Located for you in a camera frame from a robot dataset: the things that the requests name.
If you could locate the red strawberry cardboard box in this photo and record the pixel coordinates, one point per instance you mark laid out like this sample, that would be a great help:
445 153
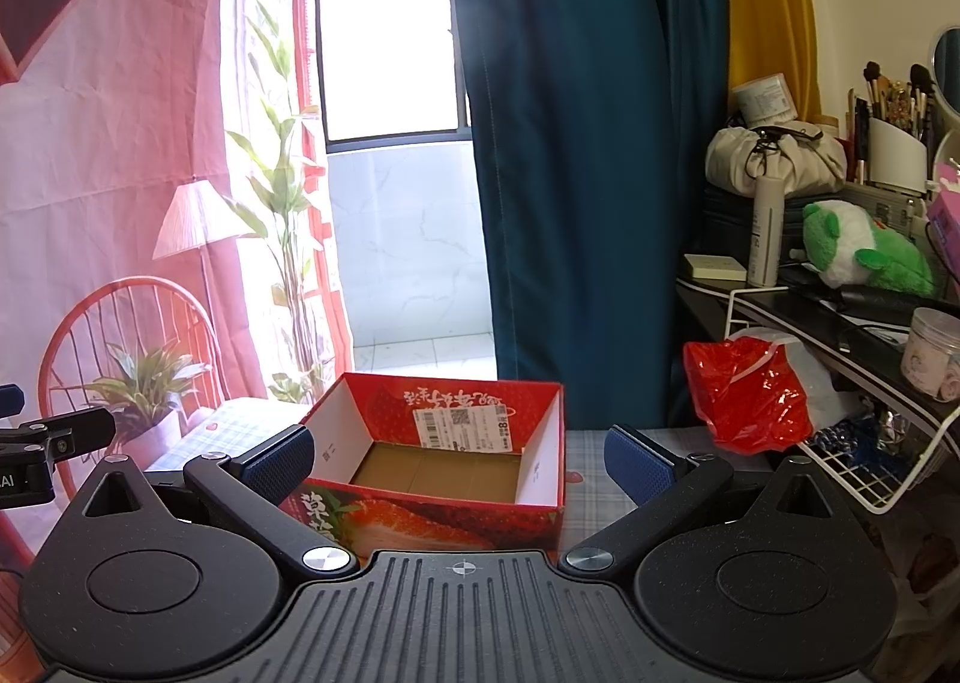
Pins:
436 464

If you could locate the red plastic bag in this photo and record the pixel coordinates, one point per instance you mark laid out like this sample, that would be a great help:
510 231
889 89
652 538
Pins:
746 392

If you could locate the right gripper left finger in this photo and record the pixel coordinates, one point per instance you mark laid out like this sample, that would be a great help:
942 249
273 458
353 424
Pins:
246 492

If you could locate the green white plush toy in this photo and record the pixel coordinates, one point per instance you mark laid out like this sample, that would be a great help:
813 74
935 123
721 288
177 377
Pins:
848 246

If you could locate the teal curtain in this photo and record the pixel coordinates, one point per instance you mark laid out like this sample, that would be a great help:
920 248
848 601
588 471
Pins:
590 120

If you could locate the white brush holder cup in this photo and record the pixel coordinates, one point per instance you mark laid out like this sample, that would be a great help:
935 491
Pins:
896 159

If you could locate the plaid strawberry tablecloth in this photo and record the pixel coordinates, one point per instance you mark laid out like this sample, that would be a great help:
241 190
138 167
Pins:
585 487

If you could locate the yellow sticky note pad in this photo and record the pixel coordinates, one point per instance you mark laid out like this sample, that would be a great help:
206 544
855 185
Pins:
715 268

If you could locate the clear plastic jar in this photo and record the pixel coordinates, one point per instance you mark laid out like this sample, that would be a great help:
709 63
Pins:
930 361

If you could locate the beige drawstring pouch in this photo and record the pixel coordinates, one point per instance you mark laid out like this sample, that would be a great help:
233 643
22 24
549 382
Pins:
801 155

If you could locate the white wire rack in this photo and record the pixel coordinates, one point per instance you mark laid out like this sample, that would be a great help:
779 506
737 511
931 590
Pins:
860 363

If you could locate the round white mirror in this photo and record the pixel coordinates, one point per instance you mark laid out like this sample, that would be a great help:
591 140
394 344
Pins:
945 69

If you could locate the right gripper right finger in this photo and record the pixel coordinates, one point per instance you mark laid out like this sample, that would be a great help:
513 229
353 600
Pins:
667 490

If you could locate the yellow curtain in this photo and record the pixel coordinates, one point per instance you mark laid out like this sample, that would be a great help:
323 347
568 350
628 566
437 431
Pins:
767 37

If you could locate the white spray bottle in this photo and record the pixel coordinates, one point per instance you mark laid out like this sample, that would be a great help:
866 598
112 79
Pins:
765 242

